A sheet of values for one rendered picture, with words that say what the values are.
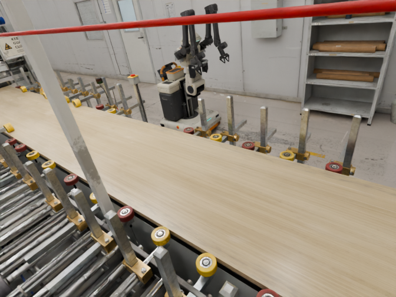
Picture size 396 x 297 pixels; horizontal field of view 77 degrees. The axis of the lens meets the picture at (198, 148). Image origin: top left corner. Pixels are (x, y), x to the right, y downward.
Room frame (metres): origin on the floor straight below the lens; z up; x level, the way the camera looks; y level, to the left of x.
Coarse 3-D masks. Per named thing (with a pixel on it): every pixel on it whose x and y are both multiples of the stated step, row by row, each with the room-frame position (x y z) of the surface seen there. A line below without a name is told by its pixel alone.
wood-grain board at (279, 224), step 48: (0, 96) 3.61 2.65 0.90; (48, 144) 1.81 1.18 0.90; (96, 144) 1.68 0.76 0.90; (144, 144) 1.56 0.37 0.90; (192, 144) 1.45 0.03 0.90; (144, 192) 1.04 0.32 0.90; (192, 192) 0.97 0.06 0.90; (240, 192) 0.92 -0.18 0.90; (288, 192) 0.87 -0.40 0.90; (336, 192) 0.82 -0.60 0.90; (384, 192) 0.77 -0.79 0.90; (192, 240) 0.68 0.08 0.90; (240, 240) 0.64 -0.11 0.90; (288, 240) 0.61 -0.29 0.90; (336, 240) 0.58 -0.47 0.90; (384, 240) 0.54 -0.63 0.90; (288, 288) 0.43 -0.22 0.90; (336, 288) 0.41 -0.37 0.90; (384, 288) 0.39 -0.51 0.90
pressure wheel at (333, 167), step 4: (328, 164) 1.01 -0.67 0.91; (332, 164) 1.01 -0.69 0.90; (336, 164) 1.00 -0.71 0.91; (340, 164) 1.00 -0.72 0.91; (328, 168) 0.98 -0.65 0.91; (332, 168) 0.98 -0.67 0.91; (336, 168) 0.98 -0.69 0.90; (340, 168) 0.97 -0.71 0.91; (336, 172) 0.95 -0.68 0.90; (340, 172) 0.95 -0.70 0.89
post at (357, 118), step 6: (354, 114) 1.09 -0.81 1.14; (360, 114) 1.07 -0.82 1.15; (354, 120) 1.06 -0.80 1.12; (360, 120) 1.05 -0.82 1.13; (354, 126) 1.06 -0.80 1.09; (354, 132) 1.06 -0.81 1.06; (348, 138) 1.07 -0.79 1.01; (354, 138) 1.05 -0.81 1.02; (348, 144) 1.07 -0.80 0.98; (354, 144) 1.05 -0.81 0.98; (348, 150) 1.06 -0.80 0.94; (348, 156) 1.06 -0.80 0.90; (348, 162) 1.05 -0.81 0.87
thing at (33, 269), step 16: (32, 224) 1.13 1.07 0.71; (48, 256) 0.96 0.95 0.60; (96, 256) 0.83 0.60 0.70; (144, 256) 0.69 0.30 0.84; (32, 272) 0.87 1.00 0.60; (80, 272) 0.78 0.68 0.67; (96, 272) 0.81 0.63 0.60; (128, 272) 0.71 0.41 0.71; (64, 288) 0.68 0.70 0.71; (80, 288) 0.74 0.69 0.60; (112, 288) 0.71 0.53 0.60; (144, 288) 0.62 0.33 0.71; (192, 288) 0.52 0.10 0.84
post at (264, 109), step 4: (260, 108) 1.41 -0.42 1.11; (264, 108) 1.39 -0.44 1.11; (260, 112) 1.41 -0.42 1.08; (264, 112) 1.39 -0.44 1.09; (260, 116) 1.41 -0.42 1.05; (264, 116) 1.39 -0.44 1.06; (260, 120) 1.41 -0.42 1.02; (264, 120) 1.39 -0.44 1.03; (260, 124) 1.41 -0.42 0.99; (264, 124) 1.39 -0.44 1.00; (260, 128) 1.41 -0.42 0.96; (264, 128) 1.39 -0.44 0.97; (260, 132) 1.41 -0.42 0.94; (264, 132) 1.39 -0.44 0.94; (260, 136) 1.41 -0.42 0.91; (264, 136) 1.39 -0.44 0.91; (260, 140) 1.41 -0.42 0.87; (264, 140) 1.39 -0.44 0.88; (260, 144) 1.41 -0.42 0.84; (264, 144) 1.39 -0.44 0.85
